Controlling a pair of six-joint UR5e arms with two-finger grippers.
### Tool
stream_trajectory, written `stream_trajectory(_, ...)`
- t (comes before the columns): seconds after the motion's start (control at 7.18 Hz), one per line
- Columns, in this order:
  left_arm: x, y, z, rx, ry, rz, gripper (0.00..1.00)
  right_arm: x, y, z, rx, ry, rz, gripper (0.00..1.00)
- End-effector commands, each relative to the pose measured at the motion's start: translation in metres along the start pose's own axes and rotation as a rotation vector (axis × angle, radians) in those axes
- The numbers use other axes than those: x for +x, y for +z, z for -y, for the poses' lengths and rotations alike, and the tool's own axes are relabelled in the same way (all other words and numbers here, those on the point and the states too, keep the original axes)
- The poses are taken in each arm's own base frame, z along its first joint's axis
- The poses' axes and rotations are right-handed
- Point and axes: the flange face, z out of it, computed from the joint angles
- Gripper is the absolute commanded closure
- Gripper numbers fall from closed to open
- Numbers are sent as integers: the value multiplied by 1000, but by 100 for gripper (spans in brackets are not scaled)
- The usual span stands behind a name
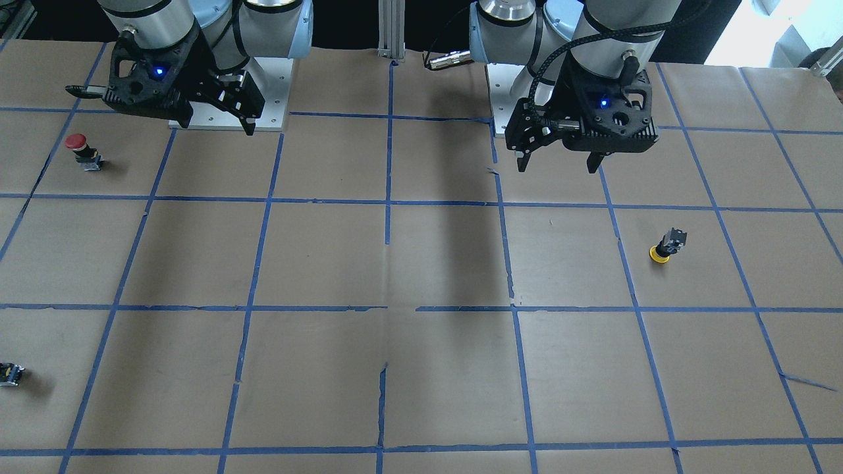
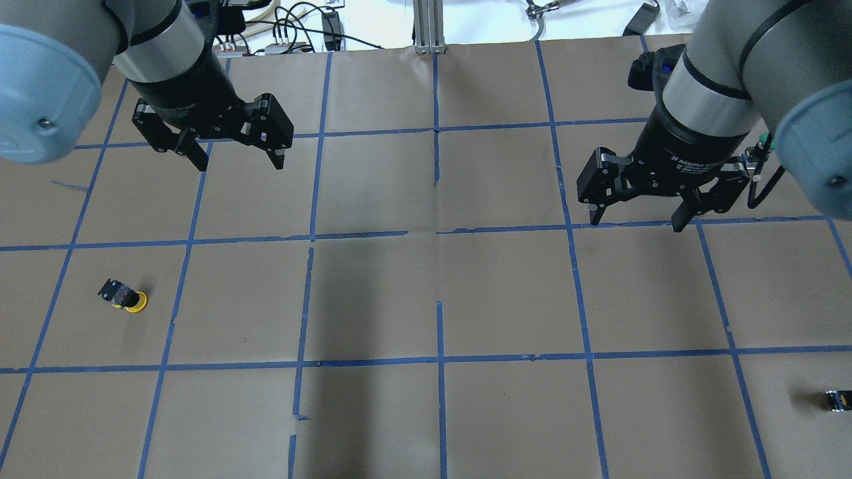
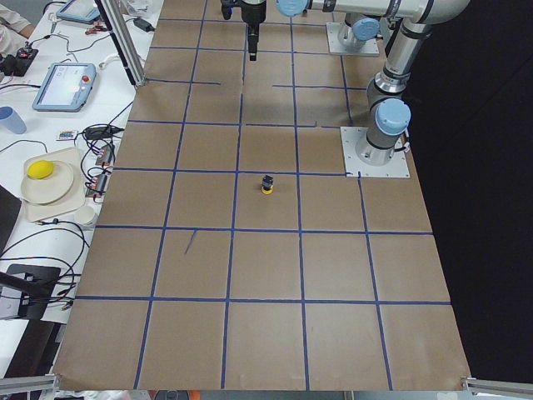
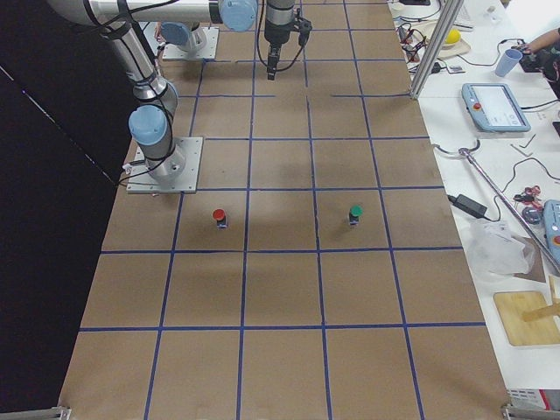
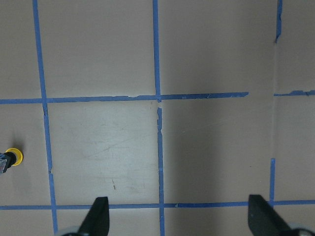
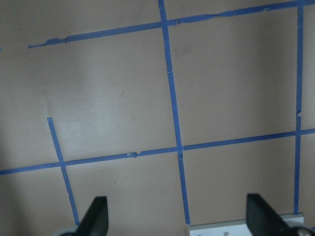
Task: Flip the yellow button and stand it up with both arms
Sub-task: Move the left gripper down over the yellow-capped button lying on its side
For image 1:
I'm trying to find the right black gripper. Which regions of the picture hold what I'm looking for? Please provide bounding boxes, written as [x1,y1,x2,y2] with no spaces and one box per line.
[65,28,264,137]

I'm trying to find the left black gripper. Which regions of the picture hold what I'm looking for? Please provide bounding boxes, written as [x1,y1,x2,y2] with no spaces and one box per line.
[505,59,659,174]

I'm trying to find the yellow push button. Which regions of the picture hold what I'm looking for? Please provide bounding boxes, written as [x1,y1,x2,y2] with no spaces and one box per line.
[649,228,688,264]

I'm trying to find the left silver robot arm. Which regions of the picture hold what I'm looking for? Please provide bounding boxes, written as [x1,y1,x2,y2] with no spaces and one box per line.
[469,1,684,173]

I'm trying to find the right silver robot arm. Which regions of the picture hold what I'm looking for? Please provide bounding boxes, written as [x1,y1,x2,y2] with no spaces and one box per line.
[66,1,314,135]

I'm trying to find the red-green push button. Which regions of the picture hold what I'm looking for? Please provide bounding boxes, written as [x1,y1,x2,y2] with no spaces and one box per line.
[64,133,103,172]

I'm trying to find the small black contact block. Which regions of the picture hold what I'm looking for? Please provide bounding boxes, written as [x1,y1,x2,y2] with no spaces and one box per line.
[0,362,26,387]

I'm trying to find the black braided cable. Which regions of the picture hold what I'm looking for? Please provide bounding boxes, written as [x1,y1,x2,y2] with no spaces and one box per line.
[527,0,712,126]

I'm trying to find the aluminium frame post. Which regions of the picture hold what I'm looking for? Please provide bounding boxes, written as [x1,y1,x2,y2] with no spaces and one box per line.
[377,0,406,63]

